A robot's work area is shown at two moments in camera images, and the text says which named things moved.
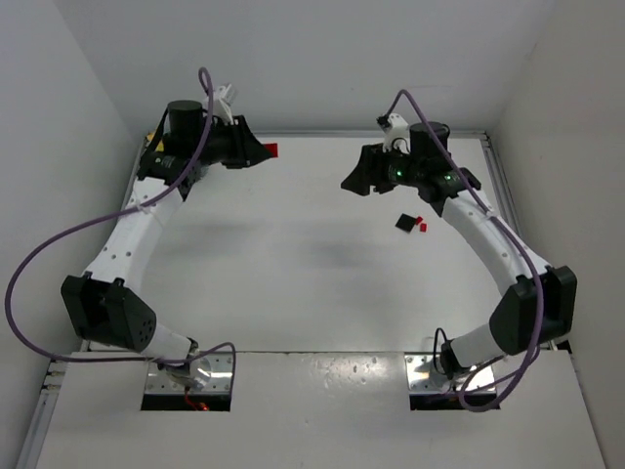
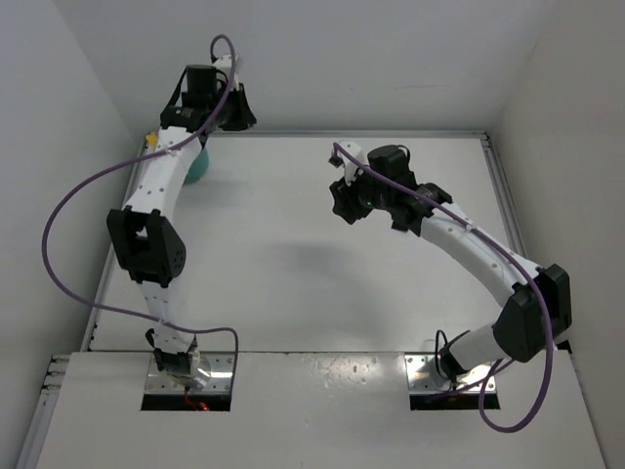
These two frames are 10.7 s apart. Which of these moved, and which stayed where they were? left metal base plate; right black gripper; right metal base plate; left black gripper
Moved: left black gripper; right black gripper
Stayed: right metal base plate; left metal base plate
